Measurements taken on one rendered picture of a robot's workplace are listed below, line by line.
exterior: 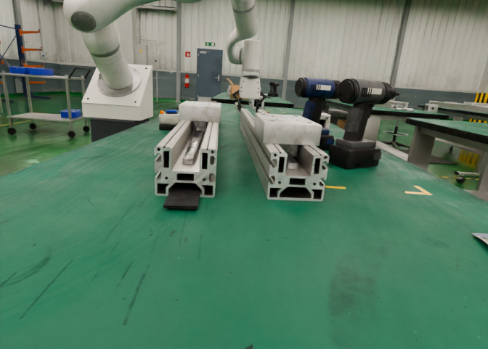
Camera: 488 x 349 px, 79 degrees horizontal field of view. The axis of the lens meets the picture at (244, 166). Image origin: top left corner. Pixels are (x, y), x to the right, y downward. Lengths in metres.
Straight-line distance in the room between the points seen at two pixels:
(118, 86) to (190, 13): 11.31
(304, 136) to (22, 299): 0.46
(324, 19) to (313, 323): 12.54
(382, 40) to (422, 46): 1.54
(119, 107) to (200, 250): 1.10
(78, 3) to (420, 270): 1.13
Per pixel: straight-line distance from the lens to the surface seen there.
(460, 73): 14.73
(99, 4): 1.18
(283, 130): 0.56
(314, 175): 0.52
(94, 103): 1.44
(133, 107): 1.38
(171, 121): 1.14
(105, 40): 1.30
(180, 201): 0.47
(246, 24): 1.31
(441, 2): 14.36
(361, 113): 0.80
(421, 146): 2.82
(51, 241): 0.42
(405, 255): 0.43
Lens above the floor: 0.97
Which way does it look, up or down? 16 degrees down
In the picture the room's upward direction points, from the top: 4 degrees clockwise
